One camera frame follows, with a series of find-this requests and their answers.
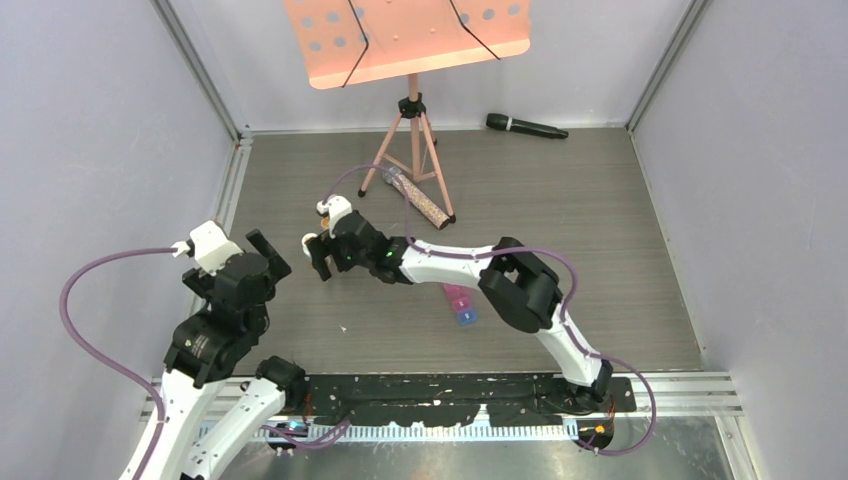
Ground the pink blue weekly pill organizer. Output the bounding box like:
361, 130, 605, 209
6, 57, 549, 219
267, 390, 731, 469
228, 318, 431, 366
442, 284, 478, 327

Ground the pink music stand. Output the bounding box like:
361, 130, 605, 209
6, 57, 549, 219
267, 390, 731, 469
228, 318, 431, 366
283, 0, 531, 228

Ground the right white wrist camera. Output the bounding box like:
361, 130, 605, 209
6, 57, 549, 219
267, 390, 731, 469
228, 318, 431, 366
316, 194, 353, 234

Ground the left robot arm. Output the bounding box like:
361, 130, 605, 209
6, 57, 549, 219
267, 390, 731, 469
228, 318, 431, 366
121, 220, 309, 479

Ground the black microphone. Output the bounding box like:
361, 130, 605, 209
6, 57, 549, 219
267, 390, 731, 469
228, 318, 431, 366
485, 113, 570, 140

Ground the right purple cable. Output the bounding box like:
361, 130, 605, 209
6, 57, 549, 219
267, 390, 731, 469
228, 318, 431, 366
323, 163, 658, 458

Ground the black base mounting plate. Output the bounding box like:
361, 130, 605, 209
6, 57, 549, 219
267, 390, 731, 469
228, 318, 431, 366
284, 373, 637, 427

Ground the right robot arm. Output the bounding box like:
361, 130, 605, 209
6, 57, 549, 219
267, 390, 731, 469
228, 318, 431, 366
302, 211, 613, 411

